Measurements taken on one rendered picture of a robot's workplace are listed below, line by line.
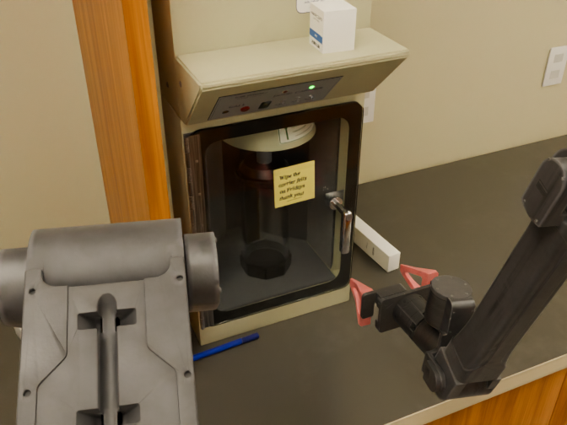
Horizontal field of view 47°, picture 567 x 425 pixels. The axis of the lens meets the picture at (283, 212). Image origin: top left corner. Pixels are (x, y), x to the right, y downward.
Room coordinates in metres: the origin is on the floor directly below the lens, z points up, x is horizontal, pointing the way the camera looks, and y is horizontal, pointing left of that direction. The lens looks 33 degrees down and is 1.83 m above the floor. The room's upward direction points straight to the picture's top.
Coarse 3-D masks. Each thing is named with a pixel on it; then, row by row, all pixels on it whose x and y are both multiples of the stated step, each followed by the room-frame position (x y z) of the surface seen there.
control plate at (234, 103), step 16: (320, 80) 0.89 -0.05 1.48; (336, 80) 0.91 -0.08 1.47; (224, 96) 0.83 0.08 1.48; (240, 96) 0.84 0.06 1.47; (256, 96) 0.86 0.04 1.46; (272, 96) 0.88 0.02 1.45; (288, 96) 0.90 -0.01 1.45; (304, 96) 0.92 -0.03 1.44; (320, 96) 0.94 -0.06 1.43; (240, 112) 0.89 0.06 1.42
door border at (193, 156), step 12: (192, 144) 0.89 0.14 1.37; (192, 156) 0.89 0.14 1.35; (192, 168) 0.89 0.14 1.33; (192, 180) 0.89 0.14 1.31; (192, 192) 0.88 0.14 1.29; (204, 204) 0.89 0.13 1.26; (192, 216) 0.88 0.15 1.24; (204, 216) 0.89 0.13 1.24; (204, 228) 0.89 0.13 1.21; (204, 312) 0.89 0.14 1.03; (204, 324) 0.89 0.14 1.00
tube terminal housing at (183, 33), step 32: (160, 0) 0.94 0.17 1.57; (192, 0) 0.91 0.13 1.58; (224, 0) 0.93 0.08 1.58; (256, 0) 0.95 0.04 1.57; (288, 0) 0.97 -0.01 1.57; (352, 0) 1.01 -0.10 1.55; (160, 32) 0.95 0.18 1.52; (192, 32) 0.91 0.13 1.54; (224, 32) 0.92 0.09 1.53; (256, 32) 0.95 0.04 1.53; (288, 32) 0.97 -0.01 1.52; (160, 64) 0.97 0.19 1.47; (352, 96) 1.01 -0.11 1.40; (192, 128) 0.90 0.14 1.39; (192, 320) 0.93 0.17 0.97; (256, 320) 0.94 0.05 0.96
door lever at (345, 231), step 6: (336, 198) 0.99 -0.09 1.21; (330, 204) 0.98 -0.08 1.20; (336, 204) 0.98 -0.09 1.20; (342, 210) 0.96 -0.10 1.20; (348, 210) 0.96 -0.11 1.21; (342, 216) 0.95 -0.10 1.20; (348, 216) 0.94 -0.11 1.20; (342, 222) 0.95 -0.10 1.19; (348, 222) 0.95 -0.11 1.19; (342, 228) 0.95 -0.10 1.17; (348, 228) 0.95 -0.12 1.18; (342, 234) 0.95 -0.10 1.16; (348, 234) 0.95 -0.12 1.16; (342, 240) 0.95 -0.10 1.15; (348, 240) 0.95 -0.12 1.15; (342, 246) 0.95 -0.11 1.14; (348, 246) 0.95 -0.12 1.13; (342, 252) 0.95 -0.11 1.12
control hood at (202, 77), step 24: (240, 48) 0.92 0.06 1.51; (264, 48) 0.92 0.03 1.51; (288, 48) 0.92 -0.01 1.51; (312, 48) 0.92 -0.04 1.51; (360, 48) 0.92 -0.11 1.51; (384, 48) 0.92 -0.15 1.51; (192, 72) 0.83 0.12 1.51; (216, 72) 0.83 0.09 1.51; (240, 72) 0.83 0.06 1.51; (264, 72) 0.83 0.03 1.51; (288, 72) 0.84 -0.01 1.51; (312, 72) 0.86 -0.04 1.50; (336, 72) 0.88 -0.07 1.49; (360, 72) 0.91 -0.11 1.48; (384, 72) 0.94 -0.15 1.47; (192, 96) 0.82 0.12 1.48; (216, 96) 0.82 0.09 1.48; (336, 96) 0.97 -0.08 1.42; (192, 120) 0.86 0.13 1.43
